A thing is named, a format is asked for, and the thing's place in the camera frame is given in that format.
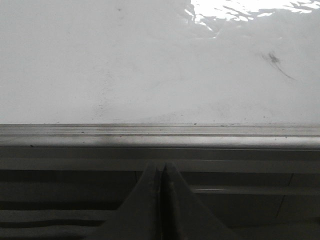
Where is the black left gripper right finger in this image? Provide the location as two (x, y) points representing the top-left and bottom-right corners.
(160, 163), (240, 240)

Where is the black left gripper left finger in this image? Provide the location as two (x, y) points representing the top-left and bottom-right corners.
(86, 163), (161, 240)

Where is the dark radiator grille panel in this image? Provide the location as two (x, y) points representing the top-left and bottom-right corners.
(0, 170), (137, 240)

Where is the white whiteboard with metal frame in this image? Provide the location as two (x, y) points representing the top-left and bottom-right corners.
(0, 0), (320, 150)

